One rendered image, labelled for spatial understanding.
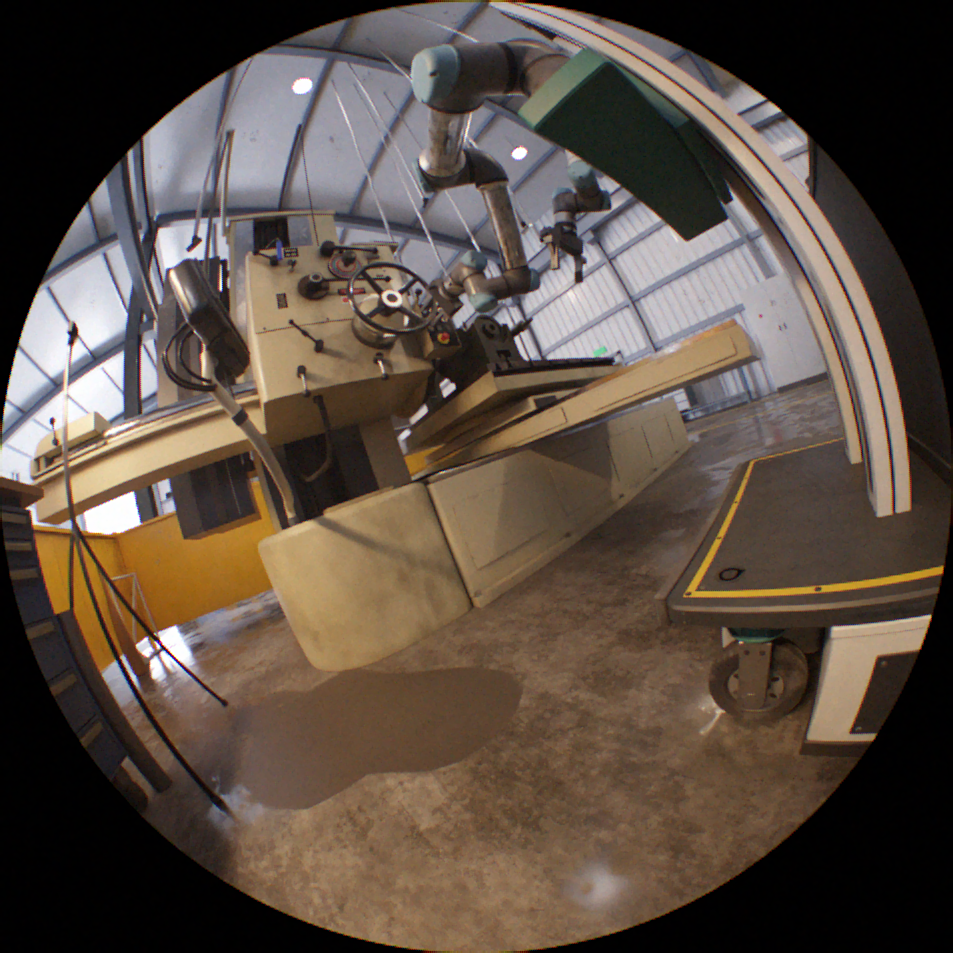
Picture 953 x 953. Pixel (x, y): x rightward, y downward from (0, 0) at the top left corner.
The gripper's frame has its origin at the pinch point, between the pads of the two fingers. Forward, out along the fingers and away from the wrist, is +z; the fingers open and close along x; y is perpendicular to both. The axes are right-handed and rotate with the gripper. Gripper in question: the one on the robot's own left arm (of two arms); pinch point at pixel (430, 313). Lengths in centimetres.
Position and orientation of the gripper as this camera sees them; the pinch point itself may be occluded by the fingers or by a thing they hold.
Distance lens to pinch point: 122.0
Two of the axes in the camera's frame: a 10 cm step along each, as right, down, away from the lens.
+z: -5.4, 1.9, 8.2
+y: -6.0, 6.0, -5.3
